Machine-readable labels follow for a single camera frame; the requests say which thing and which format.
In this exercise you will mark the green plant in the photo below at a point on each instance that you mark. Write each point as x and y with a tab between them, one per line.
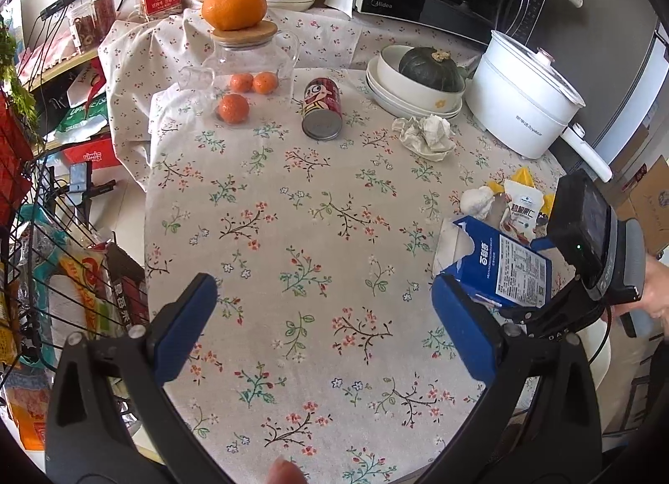
15	76

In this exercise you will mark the red cardboard box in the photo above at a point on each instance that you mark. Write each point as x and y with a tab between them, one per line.
91	152

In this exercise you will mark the jars of red spices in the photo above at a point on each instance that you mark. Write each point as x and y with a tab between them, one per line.
94	19

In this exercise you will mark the floral tablecloth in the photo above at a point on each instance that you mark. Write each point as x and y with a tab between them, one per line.
313	233

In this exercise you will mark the dark red packet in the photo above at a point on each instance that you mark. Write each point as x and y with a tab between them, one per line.
128	285

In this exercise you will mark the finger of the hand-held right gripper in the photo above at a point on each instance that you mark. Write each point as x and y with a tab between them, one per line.
522	312
542	246

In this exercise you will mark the black power strip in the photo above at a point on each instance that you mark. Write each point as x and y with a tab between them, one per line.
62	1

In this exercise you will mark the yellow wrapper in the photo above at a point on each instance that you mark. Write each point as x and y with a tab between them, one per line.
522	176

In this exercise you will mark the white electric cooking pot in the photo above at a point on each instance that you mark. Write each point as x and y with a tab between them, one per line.
517	118

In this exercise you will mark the small orange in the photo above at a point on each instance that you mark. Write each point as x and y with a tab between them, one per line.
264	83
241	83
233	108

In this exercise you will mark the glass jar with wooden lid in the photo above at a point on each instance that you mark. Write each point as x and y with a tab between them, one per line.
245	53

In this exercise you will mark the glass pot lid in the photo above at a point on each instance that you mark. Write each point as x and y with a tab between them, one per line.
538	68

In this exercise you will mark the grey refrigerator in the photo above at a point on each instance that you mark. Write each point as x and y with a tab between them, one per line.
622	76

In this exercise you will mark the person's left hand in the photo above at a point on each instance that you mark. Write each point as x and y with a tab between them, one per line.
285	471

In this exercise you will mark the dark green pumpkin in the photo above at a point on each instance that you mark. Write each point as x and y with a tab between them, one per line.
431	68

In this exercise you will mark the small white crumpled lump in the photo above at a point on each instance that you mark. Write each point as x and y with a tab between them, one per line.
476	202

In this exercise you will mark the person's right hand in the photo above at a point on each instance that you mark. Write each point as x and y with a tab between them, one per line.
653	285

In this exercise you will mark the large orange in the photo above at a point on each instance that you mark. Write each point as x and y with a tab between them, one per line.
235	3

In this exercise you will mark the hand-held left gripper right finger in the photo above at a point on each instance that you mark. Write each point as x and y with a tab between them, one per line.
465	327

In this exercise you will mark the brown cardboard box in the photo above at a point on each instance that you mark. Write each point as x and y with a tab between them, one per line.
648	202

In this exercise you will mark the red net bag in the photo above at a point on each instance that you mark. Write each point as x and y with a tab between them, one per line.
10	160

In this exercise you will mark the small white snack packet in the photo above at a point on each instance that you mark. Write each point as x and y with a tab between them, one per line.
522	207

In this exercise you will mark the red drink can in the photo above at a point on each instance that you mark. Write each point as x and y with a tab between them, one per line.
321	108

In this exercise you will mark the orange packet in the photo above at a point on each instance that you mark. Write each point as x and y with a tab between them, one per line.
31	418

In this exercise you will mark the crumpled white tissue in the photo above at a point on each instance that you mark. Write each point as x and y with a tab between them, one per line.
426	136

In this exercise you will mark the blue cardboard box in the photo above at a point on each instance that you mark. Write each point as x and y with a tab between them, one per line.
502	270

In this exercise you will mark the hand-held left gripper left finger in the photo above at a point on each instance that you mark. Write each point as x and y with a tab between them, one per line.
188	317

